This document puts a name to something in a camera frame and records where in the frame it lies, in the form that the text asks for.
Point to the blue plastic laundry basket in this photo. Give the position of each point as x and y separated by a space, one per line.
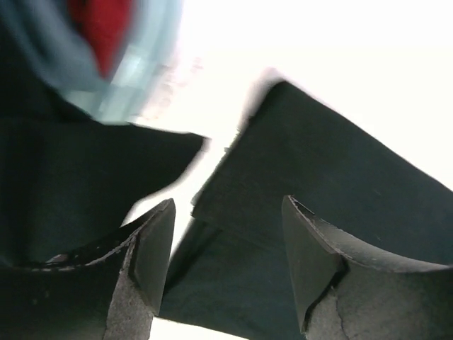
149 43

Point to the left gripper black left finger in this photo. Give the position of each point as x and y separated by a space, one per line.
109 289

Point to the black t shirt with logo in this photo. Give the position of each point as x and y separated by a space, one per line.
230 272

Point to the red garment in basket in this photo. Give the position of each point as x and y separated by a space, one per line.
103 23

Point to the black t shirt in basket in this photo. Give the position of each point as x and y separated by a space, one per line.
67 180

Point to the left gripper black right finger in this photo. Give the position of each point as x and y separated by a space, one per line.
345 288

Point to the grey blue t shirt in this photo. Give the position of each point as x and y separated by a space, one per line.
55 50

